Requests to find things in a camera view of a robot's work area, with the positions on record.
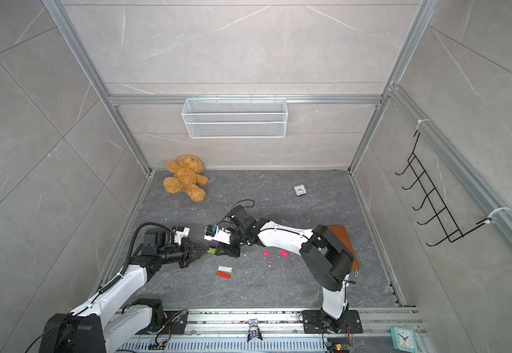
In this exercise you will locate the black wire hook rack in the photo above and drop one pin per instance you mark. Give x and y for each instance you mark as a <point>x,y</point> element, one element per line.
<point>433,200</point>

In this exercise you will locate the white wire mesh basket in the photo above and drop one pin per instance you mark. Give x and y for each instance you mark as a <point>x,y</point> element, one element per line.
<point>235,117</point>

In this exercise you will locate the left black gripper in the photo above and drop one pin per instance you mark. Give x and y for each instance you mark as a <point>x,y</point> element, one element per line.
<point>190,252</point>

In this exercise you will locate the small square clock face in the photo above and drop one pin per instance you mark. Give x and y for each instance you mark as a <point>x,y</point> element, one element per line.
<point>300,190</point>

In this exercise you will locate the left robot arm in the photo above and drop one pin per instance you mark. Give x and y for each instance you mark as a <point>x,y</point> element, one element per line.
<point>107,320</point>

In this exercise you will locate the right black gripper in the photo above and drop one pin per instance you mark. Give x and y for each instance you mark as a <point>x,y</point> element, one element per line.
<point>229,250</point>

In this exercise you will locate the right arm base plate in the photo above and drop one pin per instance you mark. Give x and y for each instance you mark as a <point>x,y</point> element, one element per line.
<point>317,321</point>

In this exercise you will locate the teal alarm clock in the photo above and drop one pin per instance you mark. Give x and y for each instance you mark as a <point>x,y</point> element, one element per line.
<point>404,339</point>

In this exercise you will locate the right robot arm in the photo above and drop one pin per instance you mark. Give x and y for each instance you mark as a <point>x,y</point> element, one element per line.
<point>328,258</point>

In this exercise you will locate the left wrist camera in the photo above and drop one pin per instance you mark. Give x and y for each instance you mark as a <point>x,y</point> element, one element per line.
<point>179,233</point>

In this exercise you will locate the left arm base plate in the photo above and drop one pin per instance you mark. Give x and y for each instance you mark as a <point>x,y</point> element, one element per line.
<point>170,321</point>

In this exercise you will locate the white usb drive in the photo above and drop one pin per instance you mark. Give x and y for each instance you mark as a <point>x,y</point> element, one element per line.
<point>225,269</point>

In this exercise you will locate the brown teddy bear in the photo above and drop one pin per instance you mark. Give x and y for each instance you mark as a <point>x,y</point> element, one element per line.
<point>187,177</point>

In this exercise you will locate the brown leather wallet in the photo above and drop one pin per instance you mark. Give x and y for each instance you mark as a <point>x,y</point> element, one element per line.
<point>341,233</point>

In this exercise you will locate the red usb drive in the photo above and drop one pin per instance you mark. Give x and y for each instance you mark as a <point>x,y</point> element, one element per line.
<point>223,274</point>

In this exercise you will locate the small purple figurine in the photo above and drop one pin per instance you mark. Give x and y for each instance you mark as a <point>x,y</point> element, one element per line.
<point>254,332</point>

